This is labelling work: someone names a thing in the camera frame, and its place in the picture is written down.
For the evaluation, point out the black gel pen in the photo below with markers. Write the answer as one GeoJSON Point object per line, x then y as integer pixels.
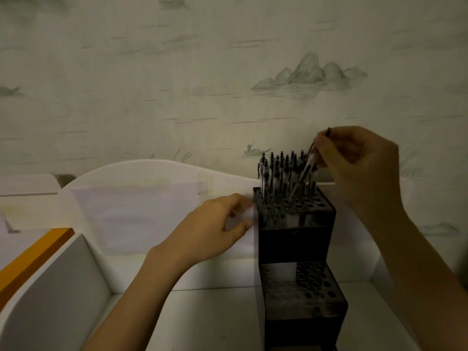
{"type": "Point", "coordinates": [305, 171]}

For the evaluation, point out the white curved-back shelf unit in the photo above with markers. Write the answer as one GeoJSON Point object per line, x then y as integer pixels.
{"type": "Point", "coordinates": [219, 318]}

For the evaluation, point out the person's left hand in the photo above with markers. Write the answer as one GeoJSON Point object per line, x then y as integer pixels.
{"type": "Point", "coordinates": [204, 233]}

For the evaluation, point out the person's right forearm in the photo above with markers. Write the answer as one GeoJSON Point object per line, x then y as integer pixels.
{"type": "Point", "coordinates": [420, 281]}

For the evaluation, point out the black tiered pen holder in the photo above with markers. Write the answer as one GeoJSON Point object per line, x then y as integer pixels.
{"type": "Point", "coordinates": [292, 237]}

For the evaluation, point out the row of black pens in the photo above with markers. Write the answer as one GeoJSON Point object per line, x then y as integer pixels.
{"type": "Point", "coordinates": [272, 171]}

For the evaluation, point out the person's right hand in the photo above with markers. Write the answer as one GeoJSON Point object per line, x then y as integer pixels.
{"type": "Point", "coordinates": [365, 171]}

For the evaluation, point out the person's left forearm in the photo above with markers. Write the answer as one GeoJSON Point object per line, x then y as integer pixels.
{"type": "Point", "coordinates": [128, 310]}

